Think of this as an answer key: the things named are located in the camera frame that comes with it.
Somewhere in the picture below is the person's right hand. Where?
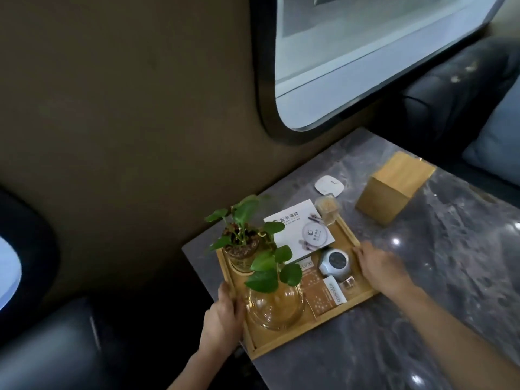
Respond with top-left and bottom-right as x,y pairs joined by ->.
352,240 -> 415,298

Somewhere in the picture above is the person's left hand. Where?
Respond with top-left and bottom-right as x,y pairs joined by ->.
199,282 -> 245,356

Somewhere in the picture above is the wooden serving tray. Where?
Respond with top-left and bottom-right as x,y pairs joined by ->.
216,215 -> 380,360

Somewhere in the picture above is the person's right forearm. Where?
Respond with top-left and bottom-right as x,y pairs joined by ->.
393,278 -> 520,390

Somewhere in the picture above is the person's left forearm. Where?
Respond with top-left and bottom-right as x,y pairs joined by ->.
167,346 -> 232,390

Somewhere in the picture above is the round silver alarm clock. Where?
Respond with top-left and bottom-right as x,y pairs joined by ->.
318,247 -> 352,281

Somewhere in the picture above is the clear glass bowl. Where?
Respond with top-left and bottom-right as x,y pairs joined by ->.
245,281 -> 306,332

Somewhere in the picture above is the clear toothpick holder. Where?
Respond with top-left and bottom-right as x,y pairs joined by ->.
315,193 -> 340,226

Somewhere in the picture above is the green plant in glass vase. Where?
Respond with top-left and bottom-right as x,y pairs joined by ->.
204,194 -> 303,292

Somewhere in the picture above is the small white card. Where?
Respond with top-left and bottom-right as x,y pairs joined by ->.
323,279 -> 347,305

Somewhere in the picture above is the wooden tissue box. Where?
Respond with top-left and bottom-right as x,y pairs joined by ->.
355,152 -> 436,226

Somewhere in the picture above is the brown dotted packet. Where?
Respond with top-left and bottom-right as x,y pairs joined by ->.
301,268 -> 340,318

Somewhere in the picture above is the white square coaster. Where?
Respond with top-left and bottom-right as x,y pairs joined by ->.
314,175 -> 346,196

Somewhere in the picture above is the white printed booklet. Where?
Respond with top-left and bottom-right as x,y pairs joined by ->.
263,199 -> 336,262

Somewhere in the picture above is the dark grey sofa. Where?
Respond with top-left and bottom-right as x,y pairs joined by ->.
400,36 -> 520,208

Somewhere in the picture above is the light blue cushion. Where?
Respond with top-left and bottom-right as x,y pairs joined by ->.
463,78 -> 520,187

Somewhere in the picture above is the dark grey seat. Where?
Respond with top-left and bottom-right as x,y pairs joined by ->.
0,297 -> 135,390

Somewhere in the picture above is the rounded dark-framed window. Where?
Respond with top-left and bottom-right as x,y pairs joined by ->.
249,0 -> 510,145

